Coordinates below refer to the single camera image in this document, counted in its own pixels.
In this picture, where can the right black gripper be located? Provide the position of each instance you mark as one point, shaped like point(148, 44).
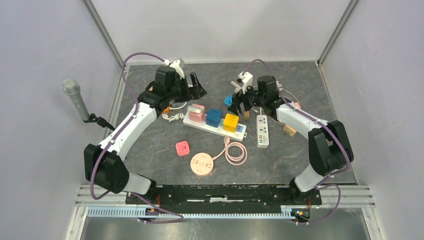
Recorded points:
point(238, 98)

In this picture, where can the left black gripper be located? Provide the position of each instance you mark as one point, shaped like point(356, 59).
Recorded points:
point(195, 92)

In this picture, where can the light blue adapter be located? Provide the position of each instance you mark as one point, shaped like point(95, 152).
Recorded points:
point(228, 100)

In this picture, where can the long white power strip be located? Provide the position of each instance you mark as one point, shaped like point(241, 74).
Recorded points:
point(239, 135)

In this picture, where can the pink folding extension socket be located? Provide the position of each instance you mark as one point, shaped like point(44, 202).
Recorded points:
point(182, 148)

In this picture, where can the round pink socket base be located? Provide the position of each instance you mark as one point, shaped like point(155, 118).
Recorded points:
point(202, 164)

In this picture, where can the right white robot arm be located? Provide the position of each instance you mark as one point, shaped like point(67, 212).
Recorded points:
point(329, 149)

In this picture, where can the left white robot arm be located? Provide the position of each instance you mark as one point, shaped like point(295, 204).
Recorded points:
point(104, 162)

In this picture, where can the white plug under orange strip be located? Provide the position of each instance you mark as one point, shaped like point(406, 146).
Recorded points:
point(171, 118)

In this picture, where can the pink white plug adapter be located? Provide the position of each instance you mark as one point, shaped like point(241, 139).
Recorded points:
point(196, 112)

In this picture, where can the small brown block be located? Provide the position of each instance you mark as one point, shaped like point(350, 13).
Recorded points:
point(247, 115)

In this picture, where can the small white power strip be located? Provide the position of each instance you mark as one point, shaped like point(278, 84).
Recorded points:
point(262, 131)

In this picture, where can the yellow cube adapter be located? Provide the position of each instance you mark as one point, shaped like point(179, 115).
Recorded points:
point(230, 123)

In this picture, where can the blue cube adapter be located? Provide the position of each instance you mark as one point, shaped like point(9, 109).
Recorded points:
point(213, 117)

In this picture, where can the silver microphone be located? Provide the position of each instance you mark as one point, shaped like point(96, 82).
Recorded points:
point(73, 90)

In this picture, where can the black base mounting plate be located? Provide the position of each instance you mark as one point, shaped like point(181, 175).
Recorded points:
point(229, 198)

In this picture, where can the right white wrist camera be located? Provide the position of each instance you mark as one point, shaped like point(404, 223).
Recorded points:
point(245, 80)

